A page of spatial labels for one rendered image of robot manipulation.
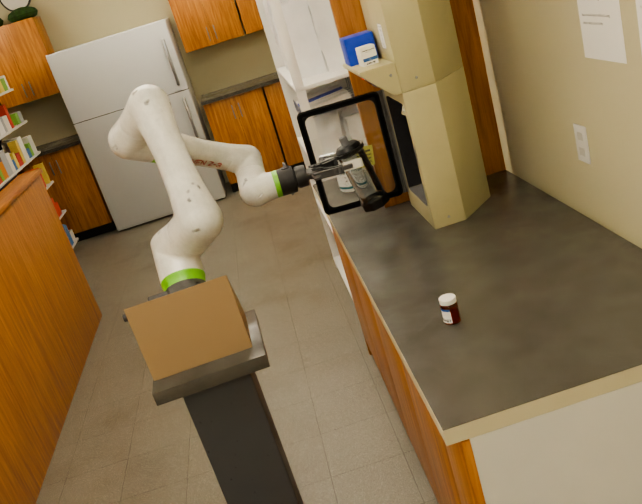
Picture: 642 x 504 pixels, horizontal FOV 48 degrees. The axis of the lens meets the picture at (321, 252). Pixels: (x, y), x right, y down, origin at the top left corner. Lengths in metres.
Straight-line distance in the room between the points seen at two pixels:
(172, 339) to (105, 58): 5.39
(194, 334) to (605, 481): 1.08
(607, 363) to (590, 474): 0.25
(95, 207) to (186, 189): 5.62
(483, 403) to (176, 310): 0.87
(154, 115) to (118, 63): 5.05
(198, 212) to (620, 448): 1.17
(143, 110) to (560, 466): 1.44
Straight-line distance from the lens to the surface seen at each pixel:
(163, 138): 2.12
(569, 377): 1.59
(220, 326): 2.00
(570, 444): 1.63
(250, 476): 2.24
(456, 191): 2.44
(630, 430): 1.68
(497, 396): 1.57
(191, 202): 2.00
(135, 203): 7.42
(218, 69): 7.83
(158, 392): 2.01
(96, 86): 7.25
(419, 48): 2.33
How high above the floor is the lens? 1.84
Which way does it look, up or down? 21 degrees down
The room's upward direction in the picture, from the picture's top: 17 degrees counter-clockwise
